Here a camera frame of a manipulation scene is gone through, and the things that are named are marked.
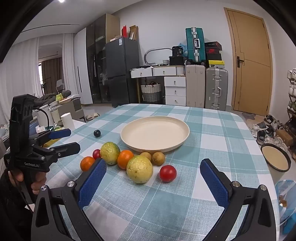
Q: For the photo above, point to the brown curtain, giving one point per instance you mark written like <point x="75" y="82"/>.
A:
<point x="52" y="74"/>

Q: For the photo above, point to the orange tangerine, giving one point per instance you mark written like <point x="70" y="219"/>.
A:
<point x="87" y="163"/>
<point x="126" y="160"/>

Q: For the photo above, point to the small dark ball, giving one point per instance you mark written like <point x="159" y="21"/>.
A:
<point x="97" y="133"/>

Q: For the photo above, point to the white chair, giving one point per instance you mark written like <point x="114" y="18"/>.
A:
<point x="59" y="86"/>

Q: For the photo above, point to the person's left hand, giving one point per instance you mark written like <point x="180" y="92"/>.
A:
<point x="38" y="183"/>

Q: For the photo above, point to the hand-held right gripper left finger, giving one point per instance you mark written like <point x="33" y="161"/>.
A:
<point x="92" y="183"/>

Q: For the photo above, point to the white cylinder container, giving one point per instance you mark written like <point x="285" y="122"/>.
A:
<point x="67" y="121"/>

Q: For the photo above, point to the pair of beige slippers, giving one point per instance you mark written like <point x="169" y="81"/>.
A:
<point x="91" y="117"/>

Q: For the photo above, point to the brown kiwi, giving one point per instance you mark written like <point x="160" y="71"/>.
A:
<point x="146" y="156"/>
<point x="158" y="158"/>

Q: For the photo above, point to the small red tomato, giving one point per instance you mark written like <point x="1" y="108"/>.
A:
<point x="96" y="153"/>

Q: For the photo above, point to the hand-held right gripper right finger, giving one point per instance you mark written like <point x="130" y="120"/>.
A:
<point x="214" y="183"/>

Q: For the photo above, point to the white wardrobe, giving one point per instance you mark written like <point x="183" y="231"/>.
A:
<point x="82" y="69"/>

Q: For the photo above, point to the grey floor mat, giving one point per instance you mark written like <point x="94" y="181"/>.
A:
<point x="248" y="115"/>

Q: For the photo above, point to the teal checked tablecloth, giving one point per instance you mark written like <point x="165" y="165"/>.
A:
<point x="208" y="129"/>

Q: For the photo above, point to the light blue plastic bag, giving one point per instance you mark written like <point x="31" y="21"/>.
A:
<point x="286" y="197"/>

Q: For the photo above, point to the black printed bag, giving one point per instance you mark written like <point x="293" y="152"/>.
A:
<point x="177" y="51"/>

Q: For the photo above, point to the beige suitcase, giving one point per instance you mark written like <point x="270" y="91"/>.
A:
<point x="195" y="85"/>

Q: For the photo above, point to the yellow black shoe box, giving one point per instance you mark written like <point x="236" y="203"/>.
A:
<point x="216" y="64"/>

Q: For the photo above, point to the small white basket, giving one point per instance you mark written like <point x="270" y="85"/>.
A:
<point x="166" y="62"/>

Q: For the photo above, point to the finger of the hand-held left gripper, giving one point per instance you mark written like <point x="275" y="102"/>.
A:
<point x="69" y="148"/>
<point x="60" y="134"/>

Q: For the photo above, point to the white bin black rim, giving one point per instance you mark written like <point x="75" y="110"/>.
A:
<point x="275" y="157"/>

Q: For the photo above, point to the large red tomato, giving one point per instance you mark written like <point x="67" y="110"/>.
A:
<point x="167" y="173"/>

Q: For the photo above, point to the shoe rack with shoes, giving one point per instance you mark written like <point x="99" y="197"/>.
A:
<point x="291" y="92"/>

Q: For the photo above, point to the woven basket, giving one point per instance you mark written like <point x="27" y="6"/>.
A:
<point x="150" y="92"/>

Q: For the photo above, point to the dark glass wardrobe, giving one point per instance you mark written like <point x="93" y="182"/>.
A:
<point x="97" y="58"/>

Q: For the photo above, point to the small yellow-green guava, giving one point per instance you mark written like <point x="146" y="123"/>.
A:
<point x="110" y="153"/>

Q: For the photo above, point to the silver suitcase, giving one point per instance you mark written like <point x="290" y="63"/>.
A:
<point x="216" y="88"/>

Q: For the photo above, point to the person's left forearm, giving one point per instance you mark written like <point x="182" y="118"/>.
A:
<point x="11" y="208"/>

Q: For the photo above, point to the white curtain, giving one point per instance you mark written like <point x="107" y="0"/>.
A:
<point x="18" y="81"/>

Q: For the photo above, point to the cardboard box on fridge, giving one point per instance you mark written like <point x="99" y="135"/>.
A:
<point x="133" y="33"/>

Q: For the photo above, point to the curved metal frame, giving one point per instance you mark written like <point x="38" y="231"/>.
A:
<point x="148" y="52"/>

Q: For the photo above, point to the white desk with drawers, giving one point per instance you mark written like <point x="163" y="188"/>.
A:
<point x="174" y="83"/>

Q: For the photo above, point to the cream round plate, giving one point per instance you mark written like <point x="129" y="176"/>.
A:
<point x="155" y="134"/>

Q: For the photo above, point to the black storage box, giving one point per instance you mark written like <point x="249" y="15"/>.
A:
<point x="177" y="60"/>

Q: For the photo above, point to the dark grey fridge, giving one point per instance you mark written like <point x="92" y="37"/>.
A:
<point x="121" y="69"/>

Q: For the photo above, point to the brown cardboard box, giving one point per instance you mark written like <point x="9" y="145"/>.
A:
<point x="284" y="138"/>

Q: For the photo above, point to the black red shoe box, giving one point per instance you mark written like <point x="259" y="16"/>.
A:
<point x="213" y="46"/>

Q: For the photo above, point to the teal suitcase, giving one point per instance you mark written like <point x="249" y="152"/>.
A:
<point x="195" y="45"/>

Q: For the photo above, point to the wooden door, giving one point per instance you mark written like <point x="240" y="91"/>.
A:
<point x="249" y="81"/>

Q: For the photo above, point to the large yellow-green guava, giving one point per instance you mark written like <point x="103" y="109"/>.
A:
<point x="139" y="169"/>

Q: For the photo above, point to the pile of shoes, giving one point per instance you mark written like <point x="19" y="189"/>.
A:
<point x="266" y="132"/>

